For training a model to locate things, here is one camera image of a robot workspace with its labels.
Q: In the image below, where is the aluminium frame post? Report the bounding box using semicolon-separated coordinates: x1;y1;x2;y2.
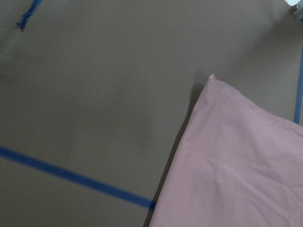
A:
286;0;303;22

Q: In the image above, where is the pink printed t-shirt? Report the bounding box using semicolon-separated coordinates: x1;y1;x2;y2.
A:
150;76;303;227

